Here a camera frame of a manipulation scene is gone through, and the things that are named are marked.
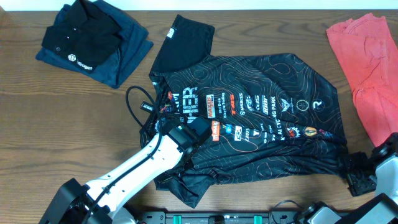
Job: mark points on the folded black polo shirt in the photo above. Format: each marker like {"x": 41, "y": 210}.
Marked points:
{"x": 86, "y": 37}

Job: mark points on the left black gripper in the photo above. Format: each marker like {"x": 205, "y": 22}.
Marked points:
{"x": 191, "y": 162}

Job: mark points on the folded navy blue shirt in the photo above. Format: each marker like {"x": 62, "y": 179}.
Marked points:
{"x": 120, "y": 65}

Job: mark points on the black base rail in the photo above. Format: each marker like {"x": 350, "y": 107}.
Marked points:
{"x": 275, "y": 217}

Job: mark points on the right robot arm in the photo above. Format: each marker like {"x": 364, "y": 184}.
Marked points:
{"x": 382, "y": 208}

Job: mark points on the black printed cycling jersey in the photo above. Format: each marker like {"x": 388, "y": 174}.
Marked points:
{"x": 271, "y": 116}

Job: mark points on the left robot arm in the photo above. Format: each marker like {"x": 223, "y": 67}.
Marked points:
{"x": 100, "y": 200}

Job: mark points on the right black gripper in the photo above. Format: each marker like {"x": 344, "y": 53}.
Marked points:
{"x": 357, "y": 188}

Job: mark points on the red t-shirt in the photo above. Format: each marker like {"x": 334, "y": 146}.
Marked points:
{"x": 367, "y": 55}

